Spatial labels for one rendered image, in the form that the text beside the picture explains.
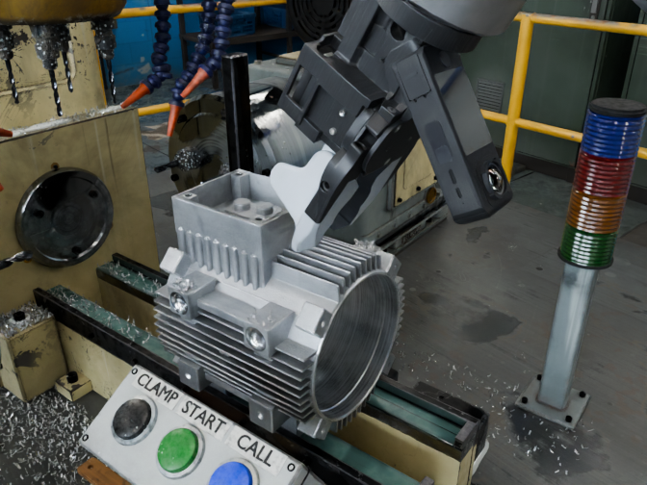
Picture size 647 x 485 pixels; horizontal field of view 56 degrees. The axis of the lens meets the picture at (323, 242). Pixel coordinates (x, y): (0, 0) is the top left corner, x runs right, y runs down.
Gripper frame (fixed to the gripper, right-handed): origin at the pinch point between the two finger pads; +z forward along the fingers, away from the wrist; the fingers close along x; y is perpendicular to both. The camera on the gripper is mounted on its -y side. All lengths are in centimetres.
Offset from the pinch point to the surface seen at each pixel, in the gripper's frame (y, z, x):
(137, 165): 39, 35, -19
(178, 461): -5.6, 7.9, 17.8
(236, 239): 7.8, 9.4, -0.8
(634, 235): -45, 106, -274
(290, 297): 0.2, 10.1, -1.2
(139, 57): 383, 328, -351
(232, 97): 26.0, 11.1, -17.9
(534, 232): -11, 36, -87
